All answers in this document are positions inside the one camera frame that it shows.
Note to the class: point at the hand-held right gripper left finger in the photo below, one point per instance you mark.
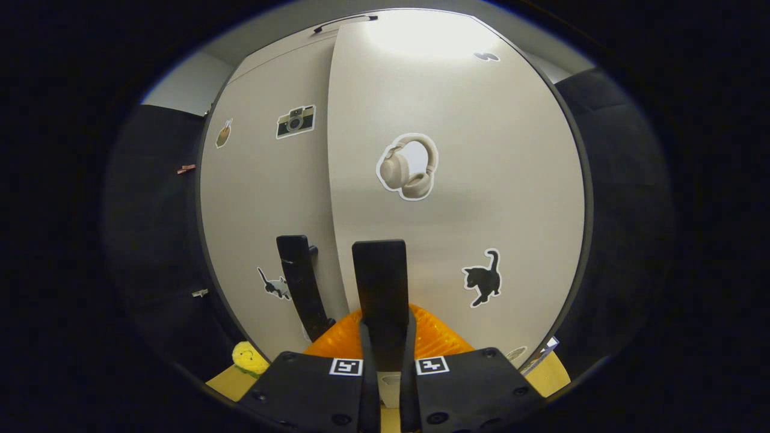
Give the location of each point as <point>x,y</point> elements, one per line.
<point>368,385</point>

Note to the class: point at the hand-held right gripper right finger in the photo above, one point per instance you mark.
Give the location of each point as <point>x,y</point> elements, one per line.
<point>409,391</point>

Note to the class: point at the beige cabinet door camera sticker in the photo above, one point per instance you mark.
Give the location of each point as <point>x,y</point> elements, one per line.
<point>264,198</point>

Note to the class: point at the beige cabinet door headphone sticker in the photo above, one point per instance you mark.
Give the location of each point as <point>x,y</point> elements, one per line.
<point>499,150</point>

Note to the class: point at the beige double-door shoe cabinet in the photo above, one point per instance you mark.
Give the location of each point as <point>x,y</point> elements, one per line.
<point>289,51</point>

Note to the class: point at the yellow plush toy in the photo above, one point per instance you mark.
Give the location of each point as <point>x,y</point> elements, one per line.
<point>249,359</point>

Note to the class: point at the pink clip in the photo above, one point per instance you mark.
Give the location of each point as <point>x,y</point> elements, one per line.
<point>186,169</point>

